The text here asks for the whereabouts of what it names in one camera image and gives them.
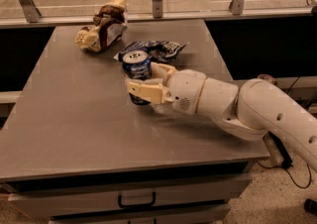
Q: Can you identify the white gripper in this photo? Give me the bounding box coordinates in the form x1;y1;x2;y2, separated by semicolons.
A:
126;62;207;115

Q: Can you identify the blue pepsi can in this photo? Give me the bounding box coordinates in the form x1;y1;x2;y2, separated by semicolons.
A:
121;49;154;106

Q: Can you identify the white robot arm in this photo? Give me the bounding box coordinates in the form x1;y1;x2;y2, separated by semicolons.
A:
126;62;317;170

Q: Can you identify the blue crumpled snack bag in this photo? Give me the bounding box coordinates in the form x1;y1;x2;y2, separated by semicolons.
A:
114;41;186;63

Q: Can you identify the brown crumpled chip bag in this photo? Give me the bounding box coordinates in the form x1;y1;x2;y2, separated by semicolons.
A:
75;0;127;53

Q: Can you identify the roll of tan tape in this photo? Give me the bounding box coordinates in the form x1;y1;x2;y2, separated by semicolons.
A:
258;74;276;85

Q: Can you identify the upper grey drawer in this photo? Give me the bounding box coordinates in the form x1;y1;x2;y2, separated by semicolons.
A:
9;173;251;217

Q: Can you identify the grey drawer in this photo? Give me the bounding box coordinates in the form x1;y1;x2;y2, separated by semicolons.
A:
9;173;251;217
49;204;230;224

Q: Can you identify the lower grey drawer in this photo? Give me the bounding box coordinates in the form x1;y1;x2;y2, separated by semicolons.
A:
49;204;230;224

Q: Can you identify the black metal stand leg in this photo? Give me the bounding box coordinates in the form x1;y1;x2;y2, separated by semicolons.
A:
269;133;293;169

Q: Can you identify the black floor cable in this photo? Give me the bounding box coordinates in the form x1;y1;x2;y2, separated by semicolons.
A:
257;158;313;190

